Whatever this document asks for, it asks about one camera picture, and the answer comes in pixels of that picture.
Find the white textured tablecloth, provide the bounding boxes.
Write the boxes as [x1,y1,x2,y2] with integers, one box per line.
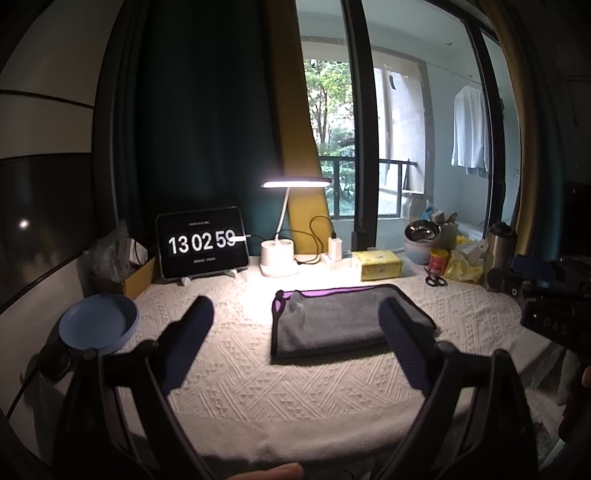
[83,264,570,468]

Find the white desk lamp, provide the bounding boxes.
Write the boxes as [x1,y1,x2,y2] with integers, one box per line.
[259,178,332,278]

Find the clear plastic bag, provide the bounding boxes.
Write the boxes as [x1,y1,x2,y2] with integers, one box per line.
[84,220,149,283]

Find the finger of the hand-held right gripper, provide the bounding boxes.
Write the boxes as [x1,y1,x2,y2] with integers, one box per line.
[487,267,526,297]
[512,254,556,283]

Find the person's left hand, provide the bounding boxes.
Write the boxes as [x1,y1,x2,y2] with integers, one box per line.
[230,462,306,480]

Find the black balcony railing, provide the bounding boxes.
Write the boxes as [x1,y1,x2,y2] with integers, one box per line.
[318,156,419,219]

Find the black tablet clock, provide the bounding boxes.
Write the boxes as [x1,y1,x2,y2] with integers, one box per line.
[156,206,250,280]

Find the white charger plug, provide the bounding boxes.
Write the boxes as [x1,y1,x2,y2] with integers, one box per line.
[322,235,354,271]

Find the black charger cable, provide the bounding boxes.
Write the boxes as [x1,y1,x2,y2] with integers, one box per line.
[293,215,336,267]

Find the white hanging shirt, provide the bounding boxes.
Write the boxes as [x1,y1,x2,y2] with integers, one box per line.
[451,85,491,177]

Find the blue plastic plate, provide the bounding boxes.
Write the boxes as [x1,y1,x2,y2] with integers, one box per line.
[58,294,140,354]

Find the yellow curtain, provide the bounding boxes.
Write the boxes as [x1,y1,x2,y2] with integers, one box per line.
[264,0,329,256]

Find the dark green curtain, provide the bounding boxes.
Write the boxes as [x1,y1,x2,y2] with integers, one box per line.
[110,0,289,259]

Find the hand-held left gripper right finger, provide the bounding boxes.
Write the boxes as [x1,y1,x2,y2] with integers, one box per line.
[369,298,539,480]

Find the grey towel with purple edge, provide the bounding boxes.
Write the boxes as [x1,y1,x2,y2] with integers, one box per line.
[270,284,437,361]

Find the steel bowl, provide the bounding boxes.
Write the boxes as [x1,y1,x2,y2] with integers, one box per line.
[404,220,442,244]

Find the black window frame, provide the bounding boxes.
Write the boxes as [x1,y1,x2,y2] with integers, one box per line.
[341,0,380,252]

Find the red and yellow can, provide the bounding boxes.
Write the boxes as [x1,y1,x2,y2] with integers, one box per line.
[429,248,451,277]

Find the white tablet stand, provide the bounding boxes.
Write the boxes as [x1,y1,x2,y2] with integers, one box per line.
[178,268,241,287]

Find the steel thermos bottle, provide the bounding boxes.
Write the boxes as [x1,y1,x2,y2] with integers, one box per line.
[486,221,518,290]

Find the yellow plastic bag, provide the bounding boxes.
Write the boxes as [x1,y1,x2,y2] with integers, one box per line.
[442,237,491,284]

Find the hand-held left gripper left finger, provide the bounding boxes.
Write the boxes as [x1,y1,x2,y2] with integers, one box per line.
[53,295,215,480]

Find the cardboard box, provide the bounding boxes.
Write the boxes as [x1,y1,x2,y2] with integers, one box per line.
[92,254,160,302]

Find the yellow tissue box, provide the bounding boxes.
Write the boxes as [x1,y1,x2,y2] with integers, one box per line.
[353,250,404,282]

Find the grey pot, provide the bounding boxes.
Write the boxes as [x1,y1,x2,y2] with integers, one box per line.
[403,237,439,265]

